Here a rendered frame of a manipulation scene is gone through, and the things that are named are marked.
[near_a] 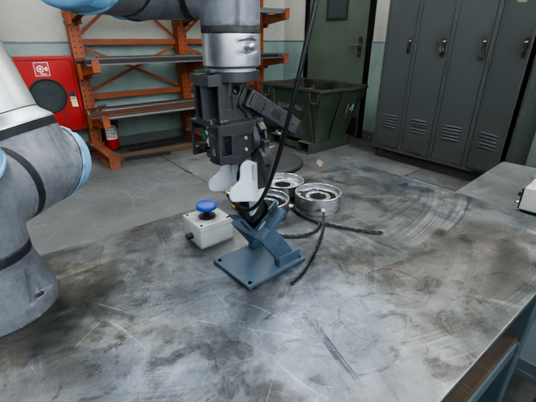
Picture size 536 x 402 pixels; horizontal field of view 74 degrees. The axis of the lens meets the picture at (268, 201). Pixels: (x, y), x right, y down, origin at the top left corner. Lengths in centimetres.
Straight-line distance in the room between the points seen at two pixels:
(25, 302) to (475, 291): 66
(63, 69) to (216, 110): 368
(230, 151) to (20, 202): 29
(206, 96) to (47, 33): 390
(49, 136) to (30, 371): 33
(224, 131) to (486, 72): 309
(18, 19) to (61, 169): 372
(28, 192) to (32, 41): 377
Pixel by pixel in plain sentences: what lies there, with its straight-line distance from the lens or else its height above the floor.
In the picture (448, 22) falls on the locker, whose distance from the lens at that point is 359.
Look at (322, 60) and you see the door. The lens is 507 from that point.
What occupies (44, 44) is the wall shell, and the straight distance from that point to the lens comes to 433.
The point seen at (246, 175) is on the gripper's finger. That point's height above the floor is 98.
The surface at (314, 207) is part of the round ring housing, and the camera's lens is 78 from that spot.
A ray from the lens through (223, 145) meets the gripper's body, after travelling 48.
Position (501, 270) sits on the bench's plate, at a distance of 73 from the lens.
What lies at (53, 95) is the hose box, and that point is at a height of 65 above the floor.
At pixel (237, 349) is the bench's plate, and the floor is 80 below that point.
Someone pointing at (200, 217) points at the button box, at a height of 85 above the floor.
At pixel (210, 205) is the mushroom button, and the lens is 68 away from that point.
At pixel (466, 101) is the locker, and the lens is 351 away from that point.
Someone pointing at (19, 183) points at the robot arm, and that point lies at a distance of 59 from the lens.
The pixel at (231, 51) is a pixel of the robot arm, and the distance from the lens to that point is 47.
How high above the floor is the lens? 116
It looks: 25 degrees down
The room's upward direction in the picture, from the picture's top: straight up
